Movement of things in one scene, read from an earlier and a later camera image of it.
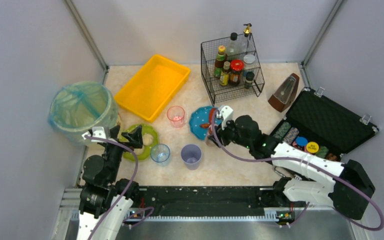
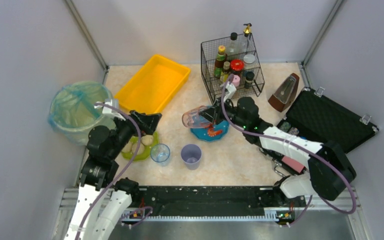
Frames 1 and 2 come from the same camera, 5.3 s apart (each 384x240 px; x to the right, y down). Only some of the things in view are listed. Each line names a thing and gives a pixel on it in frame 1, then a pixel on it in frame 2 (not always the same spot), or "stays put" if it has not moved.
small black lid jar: [250, 77] stays put
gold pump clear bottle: [247, 46] stays put
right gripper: [221, 133] → [219, 112]
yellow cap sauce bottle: [221, 58] stays put
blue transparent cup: [160, 154] stays put
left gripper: [118, 140] → [139, 121]
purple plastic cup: [191, 155] stays put
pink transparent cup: [176, 114] → [193, 119]
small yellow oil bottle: [225, 74] stays put
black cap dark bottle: [233, 52] stays put
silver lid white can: [249, 61] stays put
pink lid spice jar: [210, 142] → [236, 80]
